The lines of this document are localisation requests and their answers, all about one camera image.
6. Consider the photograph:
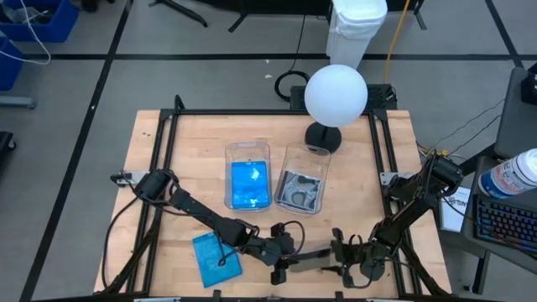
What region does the black perforated metal base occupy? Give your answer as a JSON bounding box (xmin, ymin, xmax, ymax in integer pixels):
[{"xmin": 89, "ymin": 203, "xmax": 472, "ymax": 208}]
[{"xmin": 289, "ymin": 83, "xmax": 398, "ymax": 112}]

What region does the small electronics box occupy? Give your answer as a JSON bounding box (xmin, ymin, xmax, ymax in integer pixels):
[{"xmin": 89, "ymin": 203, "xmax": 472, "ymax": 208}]
[{"xmin": 417, "ymin": 146, "xmax": 452, "ymax": 167}]

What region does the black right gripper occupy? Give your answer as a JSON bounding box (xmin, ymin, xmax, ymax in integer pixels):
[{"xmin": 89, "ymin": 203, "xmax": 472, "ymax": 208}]
[{"xmin": 331, "ymin": 227, "xmax": 389, "ymax": 289}]

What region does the white trash can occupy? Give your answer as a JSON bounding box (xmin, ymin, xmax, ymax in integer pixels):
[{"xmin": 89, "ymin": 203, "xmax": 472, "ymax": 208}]
[{"xmin": 326, "ymin": 0, "xmax": 389, "ymax": 70}]

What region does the white cable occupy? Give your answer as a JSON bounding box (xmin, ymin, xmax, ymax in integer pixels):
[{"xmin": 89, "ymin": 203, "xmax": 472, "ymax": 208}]
[{"xmin": 0, "ymin": 0, "xmax": 53, "ymax": 66}]

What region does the black backlit keyboard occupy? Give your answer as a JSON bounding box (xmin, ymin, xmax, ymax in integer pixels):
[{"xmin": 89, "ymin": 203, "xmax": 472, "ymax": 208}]
[{"xmin": 472, "ymin": 194, "xmax": 537, "ymax": 254}]

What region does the white wipes canister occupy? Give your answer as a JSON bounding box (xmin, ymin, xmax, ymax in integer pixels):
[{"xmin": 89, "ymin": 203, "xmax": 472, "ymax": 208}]
[{"xmin": 477, "ymin": 148, "xmax": 537, "ymax": 200}]

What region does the yellow cable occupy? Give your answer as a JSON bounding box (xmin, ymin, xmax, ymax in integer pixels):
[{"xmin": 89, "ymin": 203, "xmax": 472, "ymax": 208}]
[{"xmin": 383, "ymin": 0, "xmax": 413, "ymax": 85}]

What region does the black equipment piece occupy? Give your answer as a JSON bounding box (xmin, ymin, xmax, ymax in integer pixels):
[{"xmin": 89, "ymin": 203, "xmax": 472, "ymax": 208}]
[{"xmin": 0, "ymin": 130, "xmax": 18, "ymax": 177}]

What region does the white paper sheet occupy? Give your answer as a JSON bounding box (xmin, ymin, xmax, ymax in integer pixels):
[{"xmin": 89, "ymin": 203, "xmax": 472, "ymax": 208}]
[{"xmin": 437, "ymin": 184, "xmax": 474, "ymax": 234}]

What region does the white globe table lamp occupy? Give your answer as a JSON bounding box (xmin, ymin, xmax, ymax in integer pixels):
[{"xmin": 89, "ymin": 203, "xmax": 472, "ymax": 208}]
[{"xmin": 303, "ymin": 63, "xmax": 370, "ymax": 154}]

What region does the clear plastic bin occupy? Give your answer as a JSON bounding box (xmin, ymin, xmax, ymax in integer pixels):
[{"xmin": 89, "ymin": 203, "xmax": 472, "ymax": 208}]
[
  {"xmin": 223, "ymin": 141, "xmax": 273, "ymax": 213},
  {"xmin": 273, "ymin": 142, "xmax": 333, "ymax": 216}
]

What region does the grey keyboard tray desk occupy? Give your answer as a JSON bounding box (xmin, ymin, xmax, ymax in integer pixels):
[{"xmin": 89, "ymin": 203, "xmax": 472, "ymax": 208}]
[{"xmin": 461, "ymin": 154, "xmax": 537, "ymax": 276}]

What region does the grey table foot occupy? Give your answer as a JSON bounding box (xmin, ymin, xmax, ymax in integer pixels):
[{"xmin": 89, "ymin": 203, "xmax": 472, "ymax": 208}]
[{"xmin": 0, "ymin": 96, "xmax": 38, "ymax": 111}]

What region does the black coiled cable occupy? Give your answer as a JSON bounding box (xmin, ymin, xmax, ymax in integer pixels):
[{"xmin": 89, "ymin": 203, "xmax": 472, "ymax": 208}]
[{"xmin": 274, "ymin": 14, "xmax": 312, "ymax": 102}]

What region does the black aluminium frame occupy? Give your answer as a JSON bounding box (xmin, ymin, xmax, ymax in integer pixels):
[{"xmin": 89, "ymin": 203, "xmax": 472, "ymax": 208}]
[{"xmin": 100, "ymin": 94, "xmax": 452, "ymax": 302}]

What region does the black stand foot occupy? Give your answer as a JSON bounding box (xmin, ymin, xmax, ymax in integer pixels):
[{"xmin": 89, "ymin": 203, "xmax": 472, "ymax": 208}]
[
  {"xmin": 227, "ymin": 0, "xmax": 253, "ymax": 34},
  {"xmin": 413, "ymin": 0, "xmax": 429, "ymax": 31},
  {"xmin": 149, "ymin": 0, "xmax": 210, "ymax": 29}
]

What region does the blue plastic floor bin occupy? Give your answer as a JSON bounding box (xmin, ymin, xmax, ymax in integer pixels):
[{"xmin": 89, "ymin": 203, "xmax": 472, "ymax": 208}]
[
  {"xmin": 0, "ymin": 0, "xmax": 80, "ymax": 44},
  {"xmin": 0, "ymin": 36, "xmax": 27, "ymax": 91}
]

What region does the black desktop device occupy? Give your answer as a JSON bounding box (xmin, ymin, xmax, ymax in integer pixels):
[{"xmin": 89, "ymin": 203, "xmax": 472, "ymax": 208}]
[{"xmin": 520, "ymin": 62, "xmax": 537, "ymax": 107}]

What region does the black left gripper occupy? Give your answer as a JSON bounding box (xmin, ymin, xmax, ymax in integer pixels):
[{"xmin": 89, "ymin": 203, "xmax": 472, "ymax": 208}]
[{"xmin": 251, "ymin": 223, "xmax": 297, "ymax": 287}]

